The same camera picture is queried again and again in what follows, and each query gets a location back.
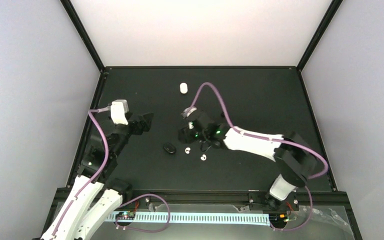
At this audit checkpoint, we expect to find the right black frame post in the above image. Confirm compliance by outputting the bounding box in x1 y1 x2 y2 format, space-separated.
296 0 343 72

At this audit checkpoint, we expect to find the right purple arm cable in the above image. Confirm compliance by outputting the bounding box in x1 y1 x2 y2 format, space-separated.
188 82 329 180

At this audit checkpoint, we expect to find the left black frame post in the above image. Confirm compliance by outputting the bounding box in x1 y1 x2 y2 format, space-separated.
60 0 105 72

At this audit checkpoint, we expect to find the white capsule object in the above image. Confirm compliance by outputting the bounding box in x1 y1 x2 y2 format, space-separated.
179 82 188 95

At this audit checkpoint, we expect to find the black front mounting rail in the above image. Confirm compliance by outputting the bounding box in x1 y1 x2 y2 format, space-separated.
51 187 350 213

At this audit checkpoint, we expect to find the black earbud charging case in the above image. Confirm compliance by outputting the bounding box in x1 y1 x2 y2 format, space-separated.
162 142 177 155

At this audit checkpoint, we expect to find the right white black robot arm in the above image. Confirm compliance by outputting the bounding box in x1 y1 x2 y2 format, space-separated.
178 107 318 211

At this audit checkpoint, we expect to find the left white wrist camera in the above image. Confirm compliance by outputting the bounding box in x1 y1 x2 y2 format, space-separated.
110 99 129 125

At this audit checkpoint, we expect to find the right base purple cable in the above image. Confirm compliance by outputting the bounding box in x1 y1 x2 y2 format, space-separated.
269 185 314 232

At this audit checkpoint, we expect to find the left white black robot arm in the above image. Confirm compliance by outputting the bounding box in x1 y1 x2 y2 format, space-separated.
40 108 154 240

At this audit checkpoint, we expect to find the black frame post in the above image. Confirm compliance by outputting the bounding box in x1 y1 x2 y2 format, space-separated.
60 0 105 72
296 0 343 72

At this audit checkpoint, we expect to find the clear plastic sheet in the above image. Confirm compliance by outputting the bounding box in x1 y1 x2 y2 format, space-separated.
233 204 352 236

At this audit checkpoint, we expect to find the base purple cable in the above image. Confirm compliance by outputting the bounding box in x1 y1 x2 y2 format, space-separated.
114 193 171 234
269 185 314 232

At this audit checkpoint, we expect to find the white slotted cable duct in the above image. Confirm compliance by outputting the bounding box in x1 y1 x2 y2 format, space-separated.
104 211 270 226

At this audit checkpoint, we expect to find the white earbud right one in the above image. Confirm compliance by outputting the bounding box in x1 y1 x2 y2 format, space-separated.
200 154 207 161

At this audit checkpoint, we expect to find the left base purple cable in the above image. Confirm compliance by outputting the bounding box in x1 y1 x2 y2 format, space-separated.
114 193 171 234

